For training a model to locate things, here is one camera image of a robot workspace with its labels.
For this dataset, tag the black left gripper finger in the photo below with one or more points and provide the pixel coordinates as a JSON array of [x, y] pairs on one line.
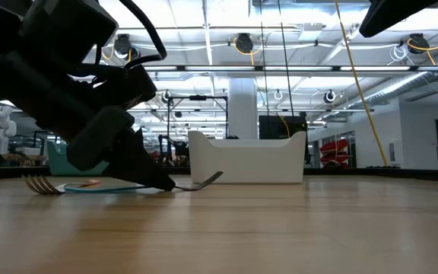
[[135, 167]]

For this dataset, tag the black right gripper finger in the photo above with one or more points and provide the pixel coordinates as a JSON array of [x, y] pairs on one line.
[[386, 15]]

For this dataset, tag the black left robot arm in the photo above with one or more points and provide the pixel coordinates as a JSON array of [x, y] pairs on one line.
[[70, 26]]

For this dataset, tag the teal plastic bin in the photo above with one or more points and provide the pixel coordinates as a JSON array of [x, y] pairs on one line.
[[57, 160]]

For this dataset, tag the white plastic bin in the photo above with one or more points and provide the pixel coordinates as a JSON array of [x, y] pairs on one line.
[[245, 163]]

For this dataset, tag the white round pillar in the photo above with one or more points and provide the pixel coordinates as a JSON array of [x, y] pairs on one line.
[[243, 110]]

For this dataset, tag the long ceiling light bar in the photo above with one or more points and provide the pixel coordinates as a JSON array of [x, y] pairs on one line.
[[219, 68]]

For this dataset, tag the red shelf bins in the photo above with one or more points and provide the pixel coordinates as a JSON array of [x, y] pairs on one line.
[[335, 148]]

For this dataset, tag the silver ventilation duct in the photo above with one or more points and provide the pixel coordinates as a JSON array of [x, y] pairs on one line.
[[401, 88]]

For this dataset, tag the black background gantry frame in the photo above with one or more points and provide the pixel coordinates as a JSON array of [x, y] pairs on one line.
[[198, 97]]

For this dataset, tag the black aluminium table frame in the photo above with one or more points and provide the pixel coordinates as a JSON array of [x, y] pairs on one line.
[[356, 174]]

